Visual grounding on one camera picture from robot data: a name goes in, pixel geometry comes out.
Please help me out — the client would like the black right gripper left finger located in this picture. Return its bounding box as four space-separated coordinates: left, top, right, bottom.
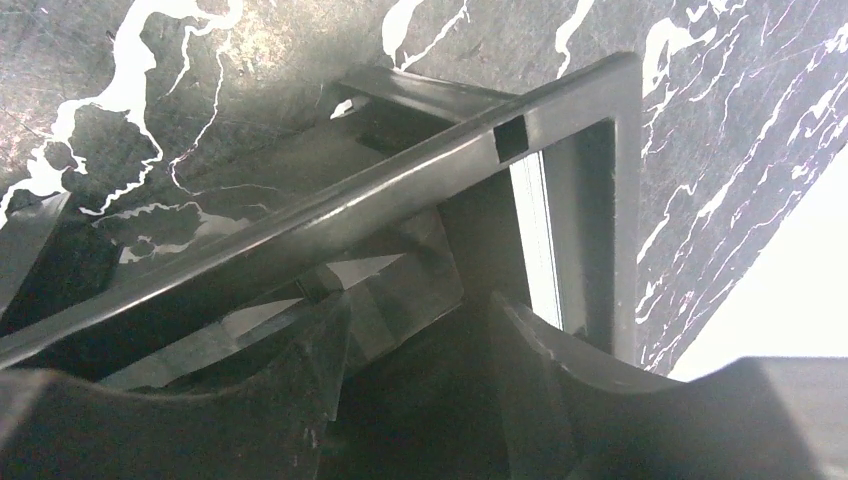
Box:
1 293 351 479

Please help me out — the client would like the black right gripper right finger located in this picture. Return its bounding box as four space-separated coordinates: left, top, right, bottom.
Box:
490 294 847 479

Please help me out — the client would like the black plastic box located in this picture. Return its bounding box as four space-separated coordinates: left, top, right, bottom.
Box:
0 51 644 392

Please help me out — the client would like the white cards stack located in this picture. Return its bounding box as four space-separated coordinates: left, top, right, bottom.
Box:
509 151 563 330

